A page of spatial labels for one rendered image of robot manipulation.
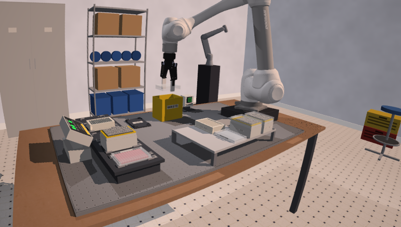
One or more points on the yellow waste bin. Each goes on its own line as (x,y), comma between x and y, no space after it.
(167,107)

